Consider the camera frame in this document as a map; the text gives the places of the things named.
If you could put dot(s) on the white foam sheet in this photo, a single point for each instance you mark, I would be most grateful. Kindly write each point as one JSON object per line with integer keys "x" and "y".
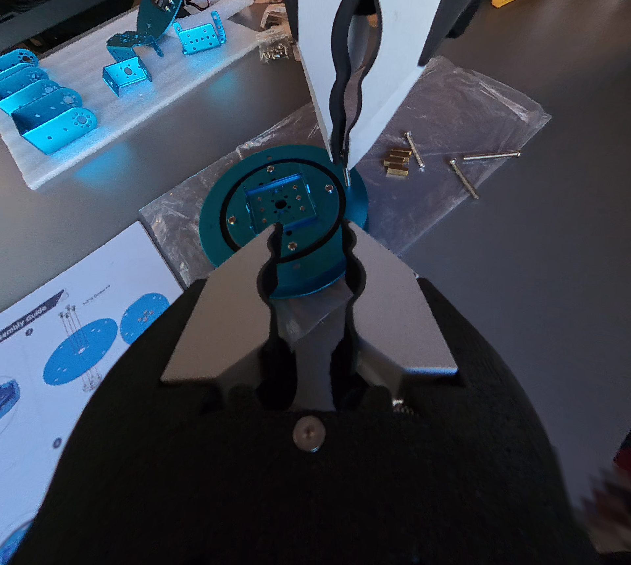
{"x": 197, "y": 67}

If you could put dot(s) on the grey desk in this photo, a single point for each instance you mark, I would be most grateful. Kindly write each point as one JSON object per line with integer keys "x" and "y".
{"x": 542, "y": 254}

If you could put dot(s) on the large clear plastic bag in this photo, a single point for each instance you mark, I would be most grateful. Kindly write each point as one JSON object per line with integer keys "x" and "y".
{"x": 468, "y": 106}

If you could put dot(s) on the blue round-end U bracket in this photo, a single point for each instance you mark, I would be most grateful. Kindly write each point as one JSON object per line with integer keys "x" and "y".
{"x": 24, "y": 82}
{"x": 54, "y": 131}
{"x": 17, "y": 59}
{"x": 39, "y": 104}

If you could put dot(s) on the small blue servo bracket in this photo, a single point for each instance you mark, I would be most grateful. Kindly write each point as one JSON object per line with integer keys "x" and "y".
{"x": 125, "y": 74}

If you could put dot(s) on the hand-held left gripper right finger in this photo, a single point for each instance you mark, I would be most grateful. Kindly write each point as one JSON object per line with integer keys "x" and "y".
{"x": 404, "y": 323}

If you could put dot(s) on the blue flat-top bracket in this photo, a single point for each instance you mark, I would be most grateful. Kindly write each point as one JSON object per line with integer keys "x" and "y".
{"x": 130, "y": 40}

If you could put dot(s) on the pile of small hardware bags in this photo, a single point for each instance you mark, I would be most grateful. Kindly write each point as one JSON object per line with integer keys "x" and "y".
{"x": 276, "y": 42}

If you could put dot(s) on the assembly manual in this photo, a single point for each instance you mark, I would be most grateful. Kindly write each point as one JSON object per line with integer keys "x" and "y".
{"x": 74, "y": 298}

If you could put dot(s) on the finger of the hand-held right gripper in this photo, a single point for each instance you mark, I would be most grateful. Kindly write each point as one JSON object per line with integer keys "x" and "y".
{"x": 315, "y": 8}
{"x": 414, "y": 8}

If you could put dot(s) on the round bearing with blue bracket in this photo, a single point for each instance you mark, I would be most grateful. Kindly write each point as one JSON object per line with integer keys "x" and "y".
{"x": 281, "y": 200}

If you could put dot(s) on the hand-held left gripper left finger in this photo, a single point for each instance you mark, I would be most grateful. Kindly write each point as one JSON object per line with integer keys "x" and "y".
{"x": 222, "y": 328}

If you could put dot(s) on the wide blue U bracket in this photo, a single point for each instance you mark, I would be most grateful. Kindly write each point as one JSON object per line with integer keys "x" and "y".
{"x": 199, "y": 37}

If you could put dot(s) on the brass hex standoff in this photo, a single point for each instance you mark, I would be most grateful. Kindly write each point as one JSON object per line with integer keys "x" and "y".
{"x": 396, "y": 171}
{"x": 398, "y": 158}
{"x": 400, "y": 152}
{"x": 396, "y": 164}

